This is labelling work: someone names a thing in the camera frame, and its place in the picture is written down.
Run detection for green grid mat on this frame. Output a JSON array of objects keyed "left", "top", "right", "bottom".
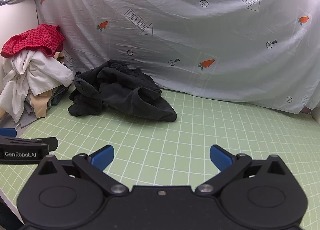
[{"left": 0, "top": 88, "right": 320, "bottom": 230}]

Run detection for red checkered cloth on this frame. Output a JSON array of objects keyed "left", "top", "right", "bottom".
[{"left": 1, "top": 24, "right": 66, "bottom": 58}]

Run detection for beige garment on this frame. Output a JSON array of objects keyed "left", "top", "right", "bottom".
[{"left": 25, "top": 90, "right": 58, "bottom": 119}]

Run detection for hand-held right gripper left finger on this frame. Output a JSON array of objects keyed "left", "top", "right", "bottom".
[{"left": 37, "top": 145, "right": 130, "bottom": 197}]

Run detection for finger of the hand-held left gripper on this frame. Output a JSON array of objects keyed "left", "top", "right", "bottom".
[
  {"left": 0, "top": 135, "right": 59, "bottom": 153},
  {"left": 0, "top": 128, "right": 17, "bottom": 138}
]

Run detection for black pants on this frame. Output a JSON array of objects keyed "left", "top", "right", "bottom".
[{"left": 68, "top": 59, "right": 177, "bottom": 123}]

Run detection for white garment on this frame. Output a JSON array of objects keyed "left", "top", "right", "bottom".
[{"left": 0, "top": 50, "right": 75, "bottom": 124}]

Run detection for dark teal cloth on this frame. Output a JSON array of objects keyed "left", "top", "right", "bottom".
[{"left": 51, "top": 86, "right": 70, "bottom": 106}]

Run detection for grey cloth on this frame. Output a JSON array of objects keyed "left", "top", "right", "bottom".
[{"left": 19, "top": 110, "right": 42, "bottom": 129}]

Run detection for white carrot print sheet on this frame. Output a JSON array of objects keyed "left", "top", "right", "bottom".
[{"left": 36, "top": 0, "right": 320, "bottom": 114}]

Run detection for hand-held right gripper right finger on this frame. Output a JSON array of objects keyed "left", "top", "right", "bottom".
[{"left": 195, "top": 145, "right": 288, "bottom": 197}]

